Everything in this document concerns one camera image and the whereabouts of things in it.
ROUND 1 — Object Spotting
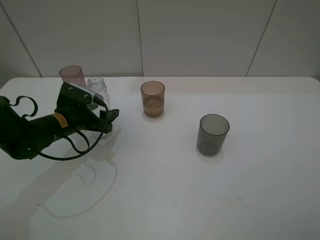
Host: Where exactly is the orange translucent cup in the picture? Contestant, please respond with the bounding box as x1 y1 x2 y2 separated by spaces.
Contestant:
140 80 165 118

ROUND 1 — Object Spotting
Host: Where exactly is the mauve translucent cup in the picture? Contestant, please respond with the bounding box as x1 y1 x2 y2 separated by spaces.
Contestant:
59 65 87 88

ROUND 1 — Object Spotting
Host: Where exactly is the black camera cable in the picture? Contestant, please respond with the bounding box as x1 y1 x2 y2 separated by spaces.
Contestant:
4 94 110 161

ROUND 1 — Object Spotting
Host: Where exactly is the grey translucent cup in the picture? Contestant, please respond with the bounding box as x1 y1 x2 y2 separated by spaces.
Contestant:
196 114 230 156

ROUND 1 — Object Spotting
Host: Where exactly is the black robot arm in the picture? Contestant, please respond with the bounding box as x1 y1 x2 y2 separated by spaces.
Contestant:
0 95 120 160

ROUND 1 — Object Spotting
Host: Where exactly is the clear plastic water bottle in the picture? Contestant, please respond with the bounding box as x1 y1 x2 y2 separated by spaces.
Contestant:
87 77 110 108

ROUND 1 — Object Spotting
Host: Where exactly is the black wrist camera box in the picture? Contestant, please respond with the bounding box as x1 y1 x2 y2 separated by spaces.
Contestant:
56 82 106 108

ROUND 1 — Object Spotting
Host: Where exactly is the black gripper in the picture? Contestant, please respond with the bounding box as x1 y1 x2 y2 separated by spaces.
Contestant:
49 99 120 137

